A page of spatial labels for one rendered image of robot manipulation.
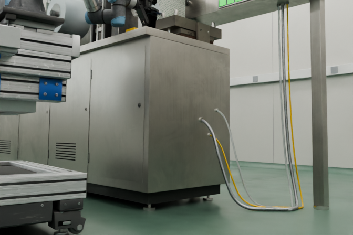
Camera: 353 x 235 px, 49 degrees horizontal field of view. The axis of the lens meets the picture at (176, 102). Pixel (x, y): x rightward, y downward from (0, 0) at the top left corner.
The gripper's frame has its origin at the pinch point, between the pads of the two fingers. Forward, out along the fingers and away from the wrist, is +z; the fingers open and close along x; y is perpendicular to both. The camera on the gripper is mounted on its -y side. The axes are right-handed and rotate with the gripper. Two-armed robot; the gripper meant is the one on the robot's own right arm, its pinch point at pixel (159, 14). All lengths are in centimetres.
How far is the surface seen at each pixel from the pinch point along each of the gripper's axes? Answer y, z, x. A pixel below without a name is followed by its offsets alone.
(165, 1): 8.6, 4.1, -0.2
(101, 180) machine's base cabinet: -96, -29, 13
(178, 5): 9.2, 15.7, -0.2
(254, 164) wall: -106, 262, 111
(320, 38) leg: -19, 46, -77
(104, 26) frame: -4.1, -15.9, 34.0
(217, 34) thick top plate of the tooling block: -10.0, 29.8, -20.0
